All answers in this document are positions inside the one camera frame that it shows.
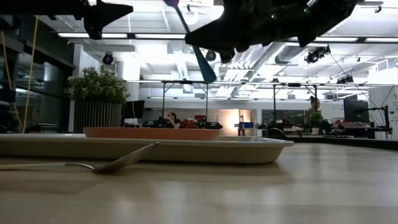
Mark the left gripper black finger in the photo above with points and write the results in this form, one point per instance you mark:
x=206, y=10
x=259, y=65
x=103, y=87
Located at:
x=109, y=12

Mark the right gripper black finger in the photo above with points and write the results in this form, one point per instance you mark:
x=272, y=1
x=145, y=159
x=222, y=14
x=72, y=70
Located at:
x=211, y=35

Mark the orange plate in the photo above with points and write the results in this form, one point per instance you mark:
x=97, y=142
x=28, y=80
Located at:
x=149, y=133

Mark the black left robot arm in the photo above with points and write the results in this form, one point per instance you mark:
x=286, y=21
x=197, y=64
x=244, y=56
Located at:
x=37, y=6

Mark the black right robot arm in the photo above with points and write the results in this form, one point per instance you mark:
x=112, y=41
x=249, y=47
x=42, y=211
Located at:
x=332, y=12

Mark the beige plastic tray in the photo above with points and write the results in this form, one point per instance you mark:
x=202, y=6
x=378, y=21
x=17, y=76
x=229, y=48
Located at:
x=217, y=152

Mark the black ceiling spotlight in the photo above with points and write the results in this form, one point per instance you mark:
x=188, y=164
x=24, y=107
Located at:
x=345, y=80
x=211, y=56
x=108, y=58
x=317, y=54

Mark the ceiling strip light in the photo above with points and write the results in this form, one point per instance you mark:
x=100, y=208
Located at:
x=160, y=36
x=335, y=39
x=74, y=35
x=382, y=40

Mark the potted plant in ribbed pot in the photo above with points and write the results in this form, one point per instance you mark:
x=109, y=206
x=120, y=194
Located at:
x=96, y=102

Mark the red bag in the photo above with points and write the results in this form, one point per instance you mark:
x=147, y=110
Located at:
x=189, y=123

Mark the person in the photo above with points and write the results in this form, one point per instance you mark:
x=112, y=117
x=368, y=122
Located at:
x=314, y=107
x=173, y=119

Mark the blue box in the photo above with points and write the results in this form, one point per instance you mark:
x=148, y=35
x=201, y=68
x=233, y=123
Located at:
x=246, y=125

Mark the black monitor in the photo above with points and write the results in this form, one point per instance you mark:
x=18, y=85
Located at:
x=133, y=109
x=356, y=110

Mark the small potted plant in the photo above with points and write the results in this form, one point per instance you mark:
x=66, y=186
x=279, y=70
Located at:
x=315, y=121

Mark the black overhead rig frame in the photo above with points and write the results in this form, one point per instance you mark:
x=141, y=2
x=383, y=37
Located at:
x=217, y=82

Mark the black aluminium table frame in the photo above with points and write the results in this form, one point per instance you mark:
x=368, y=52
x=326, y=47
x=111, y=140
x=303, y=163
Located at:
x=357, y=142

